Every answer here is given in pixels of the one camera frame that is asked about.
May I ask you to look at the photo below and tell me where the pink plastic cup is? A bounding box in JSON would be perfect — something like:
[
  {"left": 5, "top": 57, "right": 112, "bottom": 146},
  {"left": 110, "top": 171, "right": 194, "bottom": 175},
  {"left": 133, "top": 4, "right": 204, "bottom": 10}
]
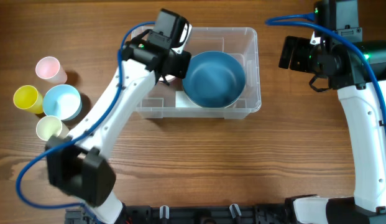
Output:
[{"left": 35, "top": 57, "right": 67, "bottom": 84}]

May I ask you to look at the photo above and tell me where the pink plastic bowl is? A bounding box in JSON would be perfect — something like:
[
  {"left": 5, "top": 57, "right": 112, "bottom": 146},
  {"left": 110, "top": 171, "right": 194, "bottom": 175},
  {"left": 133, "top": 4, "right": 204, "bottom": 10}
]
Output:
[{"left": 159, "top": 75, "right": 176, "bottom": 83}]

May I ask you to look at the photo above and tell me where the dark blue plastic plate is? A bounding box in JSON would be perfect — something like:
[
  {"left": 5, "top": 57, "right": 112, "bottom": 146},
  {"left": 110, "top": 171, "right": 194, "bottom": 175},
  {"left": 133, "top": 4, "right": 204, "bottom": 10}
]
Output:
[{"left": 181, "top": 50, "right": 247, "bottom": 108}]

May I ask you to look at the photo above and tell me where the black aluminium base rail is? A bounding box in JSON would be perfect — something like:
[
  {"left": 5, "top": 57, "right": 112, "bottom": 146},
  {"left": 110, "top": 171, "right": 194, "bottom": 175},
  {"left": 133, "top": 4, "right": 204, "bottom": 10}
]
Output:
[{"left": 64, "top": 203, "right": 305, "bottom": 224}]

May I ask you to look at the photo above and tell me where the yellow plastic cup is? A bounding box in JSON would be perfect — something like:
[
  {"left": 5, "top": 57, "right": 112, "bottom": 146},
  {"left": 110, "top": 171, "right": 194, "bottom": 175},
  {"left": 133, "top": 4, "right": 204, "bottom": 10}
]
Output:
[{"left": 13, "top": 85, "right": 44, "bottom": 114}]

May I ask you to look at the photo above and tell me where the light blue plastic bowl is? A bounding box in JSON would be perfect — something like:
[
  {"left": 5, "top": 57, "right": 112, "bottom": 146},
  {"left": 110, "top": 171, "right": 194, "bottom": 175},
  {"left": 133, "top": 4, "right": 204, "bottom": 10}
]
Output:
[{"left": 42, "top": 84, "right": 82, "bottom": 121}]

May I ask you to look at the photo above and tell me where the left blue cable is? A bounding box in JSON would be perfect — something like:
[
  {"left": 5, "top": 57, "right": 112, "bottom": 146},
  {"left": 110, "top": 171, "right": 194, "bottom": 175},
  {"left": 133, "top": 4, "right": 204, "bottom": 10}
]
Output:
[{"left": 15, "top": 21, "right": 156, "bottom": 210}]

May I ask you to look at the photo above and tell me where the cream plastic plate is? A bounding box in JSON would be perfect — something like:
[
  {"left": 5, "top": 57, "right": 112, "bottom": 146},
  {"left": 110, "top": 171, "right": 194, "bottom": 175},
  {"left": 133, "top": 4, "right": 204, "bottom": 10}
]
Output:
[{"left": 183, "top": 83, "right": 244, "bottom": 108}]

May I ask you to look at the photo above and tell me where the white label in bin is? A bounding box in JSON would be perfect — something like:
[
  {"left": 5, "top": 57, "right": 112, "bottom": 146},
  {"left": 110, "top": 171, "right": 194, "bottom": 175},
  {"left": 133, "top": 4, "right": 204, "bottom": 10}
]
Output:
[{"left": 175, "top": 91, "right": 200, "bottom": 108}]

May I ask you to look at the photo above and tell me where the clear plastic storage bin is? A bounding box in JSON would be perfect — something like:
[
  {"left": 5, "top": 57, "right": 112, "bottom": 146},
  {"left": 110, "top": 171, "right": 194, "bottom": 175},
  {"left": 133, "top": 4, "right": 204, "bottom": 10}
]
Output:
[{"left": 136, "top": 27, "right": 262, "bottom": 119}]

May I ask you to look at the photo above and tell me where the blue cable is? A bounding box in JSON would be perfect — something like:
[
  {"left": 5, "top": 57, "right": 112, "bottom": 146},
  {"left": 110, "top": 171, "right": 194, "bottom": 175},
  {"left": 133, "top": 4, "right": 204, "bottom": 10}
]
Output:
[
  {"left": 15, "top": 21, "right": 156, "bottom": 210},
  {"left": 264, "top": 12, "right": 386, "bottom": 156}
]

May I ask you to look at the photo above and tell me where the cream plastic cup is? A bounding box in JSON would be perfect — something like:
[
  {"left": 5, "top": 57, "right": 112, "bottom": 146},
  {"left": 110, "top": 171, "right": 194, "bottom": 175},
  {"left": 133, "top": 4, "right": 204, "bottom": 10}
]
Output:
[{"left": 35, "top": 116, "right": 70, "bottom": 141}]

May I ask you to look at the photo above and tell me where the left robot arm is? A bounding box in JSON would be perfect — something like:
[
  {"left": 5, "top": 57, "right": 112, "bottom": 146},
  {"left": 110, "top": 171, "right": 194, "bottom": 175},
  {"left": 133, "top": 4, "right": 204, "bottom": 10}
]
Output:
[{"left": 45, "top": 9, "right": 192, "bottom": 223}]

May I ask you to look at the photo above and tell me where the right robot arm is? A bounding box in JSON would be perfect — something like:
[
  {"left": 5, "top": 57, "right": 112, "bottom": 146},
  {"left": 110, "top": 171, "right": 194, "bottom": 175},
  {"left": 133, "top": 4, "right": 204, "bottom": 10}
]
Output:
[{"left": 268, "top": 1, "right": 386, "bottom": 223}]

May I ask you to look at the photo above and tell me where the right blue cable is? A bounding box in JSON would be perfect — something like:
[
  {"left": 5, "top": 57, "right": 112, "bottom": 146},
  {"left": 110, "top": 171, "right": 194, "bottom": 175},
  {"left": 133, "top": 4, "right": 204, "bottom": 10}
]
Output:
[{"left": 264, "top": 12, "right": 386, "bottom": 156}]

